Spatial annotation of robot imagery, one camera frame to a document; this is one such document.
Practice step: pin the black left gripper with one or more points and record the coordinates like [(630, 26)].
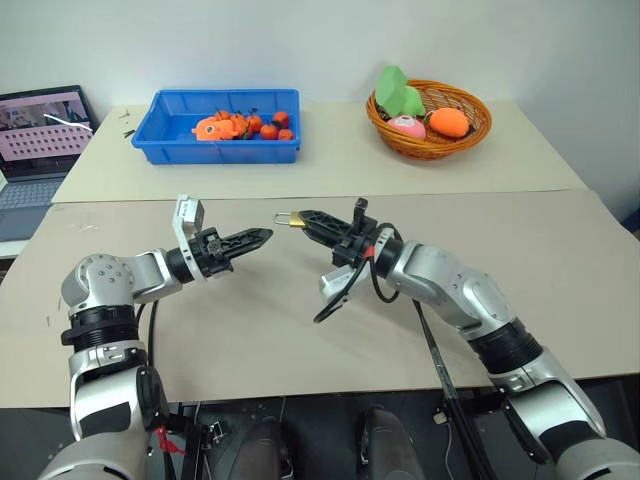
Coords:
[(212, 252)]

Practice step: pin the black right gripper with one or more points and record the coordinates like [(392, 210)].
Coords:
[(355, 245)]

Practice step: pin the small brass padlock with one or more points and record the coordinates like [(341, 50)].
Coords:
[(296, 220)]

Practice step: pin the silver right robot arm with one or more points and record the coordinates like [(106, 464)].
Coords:
[(440, 275)]

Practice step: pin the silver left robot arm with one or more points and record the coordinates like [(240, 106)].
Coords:
[(100, 280)]

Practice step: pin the small orange tangerine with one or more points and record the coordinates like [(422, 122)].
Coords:
[(281, 118), (268, 131), (255, 122), (242, 125), (286, 135)]

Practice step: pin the orange plush fish toy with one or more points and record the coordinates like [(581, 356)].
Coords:
[(214, 129)]

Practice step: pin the blue plastic bin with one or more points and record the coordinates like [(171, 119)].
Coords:
[(175, 147)]

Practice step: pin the pink plush peach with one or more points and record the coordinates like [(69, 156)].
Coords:
[(407, 127)]

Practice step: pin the orange wicker basket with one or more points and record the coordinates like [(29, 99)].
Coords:
[(430, 147)]

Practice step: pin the green plush vegetable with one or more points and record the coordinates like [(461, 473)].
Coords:
[(392, 90)]

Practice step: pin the orange plush fruit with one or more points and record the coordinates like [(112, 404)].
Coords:
[(449, 123)]

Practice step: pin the small brown twig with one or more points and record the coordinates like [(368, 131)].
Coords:
[(124, 114)]

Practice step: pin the dark rounded shape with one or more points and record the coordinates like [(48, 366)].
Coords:
[(385, 445), (260, 450)]

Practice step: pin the white side table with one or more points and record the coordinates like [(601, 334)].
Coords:
[(10, 247)]

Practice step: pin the grey open laptop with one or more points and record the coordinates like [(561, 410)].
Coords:
[(35, 135)]

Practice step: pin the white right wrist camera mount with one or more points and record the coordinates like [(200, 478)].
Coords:
[(340, 282)]

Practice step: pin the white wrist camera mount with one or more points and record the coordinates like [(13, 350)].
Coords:
[(187, 210), (340, 282)]

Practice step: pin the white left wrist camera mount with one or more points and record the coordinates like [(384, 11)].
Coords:
[(187, 210)]

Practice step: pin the black metal frame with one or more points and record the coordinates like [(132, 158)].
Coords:
[(197, 440)]

